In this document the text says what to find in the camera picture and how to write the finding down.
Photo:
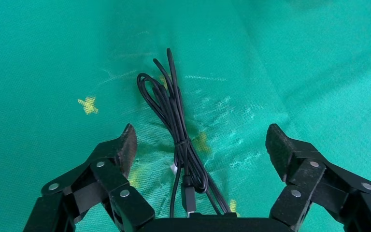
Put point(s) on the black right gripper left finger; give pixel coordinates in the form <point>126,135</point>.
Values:
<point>108,179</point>

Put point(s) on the green tablecloth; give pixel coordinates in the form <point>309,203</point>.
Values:
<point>44,48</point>

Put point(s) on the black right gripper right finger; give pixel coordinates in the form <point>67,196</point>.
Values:
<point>310,176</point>

